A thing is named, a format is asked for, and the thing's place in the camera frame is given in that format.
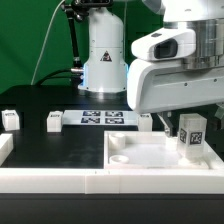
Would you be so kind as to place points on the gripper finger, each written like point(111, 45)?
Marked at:
point(168, 126)
point(219, 116)

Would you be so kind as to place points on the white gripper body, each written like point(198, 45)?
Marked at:
point(166, 86)

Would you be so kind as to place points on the white square tabletop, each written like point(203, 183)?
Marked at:
point(152, 150)

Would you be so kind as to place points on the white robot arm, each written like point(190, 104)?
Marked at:
point(192, 32)

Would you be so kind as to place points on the white U-shaped obstacle fence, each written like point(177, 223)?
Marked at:
point(105, 181)

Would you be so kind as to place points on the white base tag plate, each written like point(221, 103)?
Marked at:
point(99, 117)

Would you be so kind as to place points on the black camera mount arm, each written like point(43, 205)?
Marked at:
point(77, 11)

